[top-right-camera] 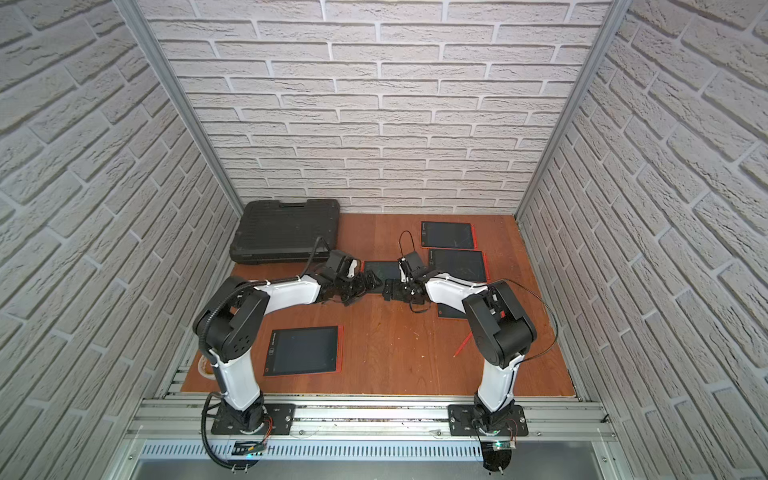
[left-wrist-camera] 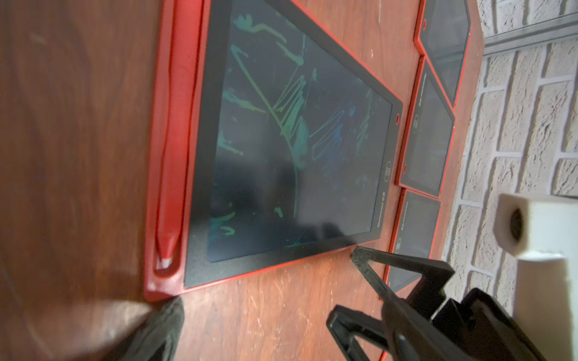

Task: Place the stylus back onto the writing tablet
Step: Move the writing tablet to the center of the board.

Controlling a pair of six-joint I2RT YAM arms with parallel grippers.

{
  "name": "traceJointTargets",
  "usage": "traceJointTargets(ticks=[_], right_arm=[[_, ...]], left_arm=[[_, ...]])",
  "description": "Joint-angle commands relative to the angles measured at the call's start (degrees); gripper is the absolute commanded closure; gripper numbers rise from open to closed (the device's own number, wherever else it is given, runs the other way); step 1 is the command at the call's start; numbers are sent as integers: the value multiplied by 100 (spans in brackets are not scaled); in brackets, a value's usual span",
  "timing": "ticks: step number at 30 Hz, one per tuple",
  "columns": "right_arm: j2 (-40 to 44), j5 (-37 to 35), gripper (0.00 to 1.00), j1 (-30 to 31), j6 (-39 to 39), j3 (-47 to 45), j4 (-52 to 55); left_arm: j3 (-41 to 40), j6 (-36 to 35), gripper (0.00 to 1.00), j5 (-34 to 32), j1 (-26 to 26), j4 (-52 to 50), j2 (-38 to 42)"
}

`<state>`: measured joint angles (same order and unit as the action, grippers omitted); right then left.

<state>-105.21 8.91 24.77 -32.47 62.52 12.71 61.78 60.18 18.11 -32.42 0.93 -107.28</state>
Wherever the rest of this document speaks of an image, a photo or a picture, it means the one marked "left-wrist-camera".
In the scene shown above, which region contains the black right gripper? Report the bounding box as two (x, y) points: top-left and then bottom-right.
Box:
(326, 247), (545, 361)

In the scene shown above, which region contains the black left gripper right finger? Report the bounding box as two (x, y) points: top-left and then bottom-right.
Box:
(382, 294), (470, 360)

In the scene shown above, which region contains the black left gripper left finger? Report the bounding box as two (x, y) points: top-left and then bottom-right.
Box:
(102, 297), (185, 361)

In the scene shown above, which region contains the red stylus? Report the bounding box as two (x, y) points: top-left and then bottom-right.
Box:
(156, 1), (203, 269)

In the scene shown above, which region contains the red tablet with green scribbles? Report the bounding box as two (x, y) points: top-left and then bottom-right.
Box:
(396, 57), (455, 199)

